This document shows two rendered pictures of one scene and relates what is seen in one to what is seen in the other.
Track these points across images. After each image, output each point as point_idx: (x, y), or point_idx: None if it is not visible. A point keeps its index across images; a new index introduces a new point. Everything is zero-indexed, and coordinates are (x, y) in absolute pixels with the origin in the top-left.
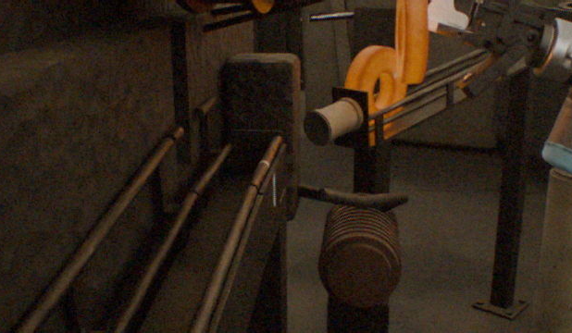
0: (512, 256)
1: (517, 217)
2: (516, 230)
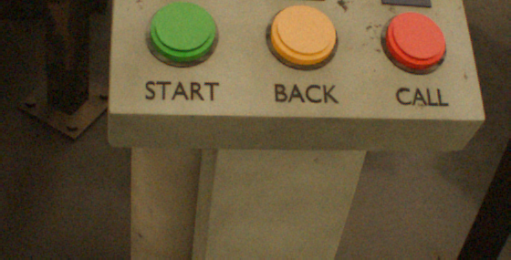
0: (475, 227)
1: (509, 170)
2: (497, 190)
